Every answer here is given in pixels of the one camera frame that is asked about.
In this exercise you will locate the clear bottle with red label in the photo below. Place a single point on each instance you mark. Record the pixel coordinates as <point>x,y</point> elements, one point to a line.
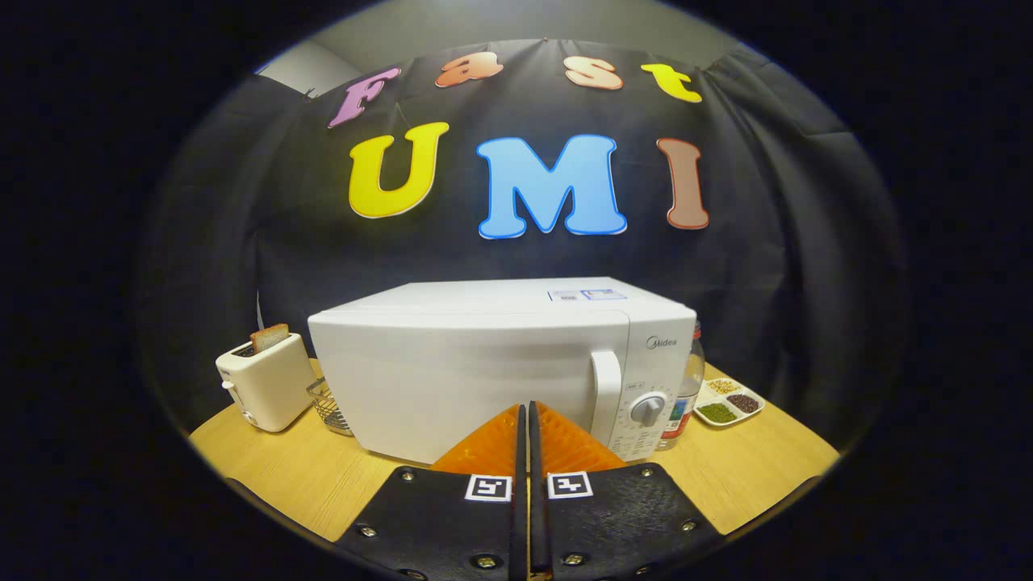
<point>686,395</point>

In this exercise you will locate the white microwave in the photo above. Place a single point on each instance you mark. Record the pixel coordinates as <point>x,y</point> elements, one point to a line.
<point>452,371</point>

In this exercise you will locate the white toaster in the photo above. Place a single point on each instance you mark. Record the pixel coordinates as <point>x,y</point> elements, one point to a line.
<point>270,391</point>

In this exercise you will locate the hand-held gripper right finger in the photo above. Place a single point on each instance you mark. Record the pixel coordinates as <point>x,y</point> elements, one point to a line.
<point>629,524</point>

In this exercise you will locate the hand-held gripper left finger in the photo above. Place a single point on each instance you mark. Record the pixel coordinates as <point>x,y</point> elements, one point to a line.
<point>428,532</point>

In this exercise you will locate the white divided dish with beans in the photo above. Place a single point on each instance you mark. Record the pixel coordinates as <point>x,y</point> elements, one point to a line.
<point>726,403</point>

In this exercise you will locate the brown toast slice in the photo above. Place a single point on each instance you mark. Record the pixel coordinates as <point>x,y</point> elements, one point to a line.
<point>270,337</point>

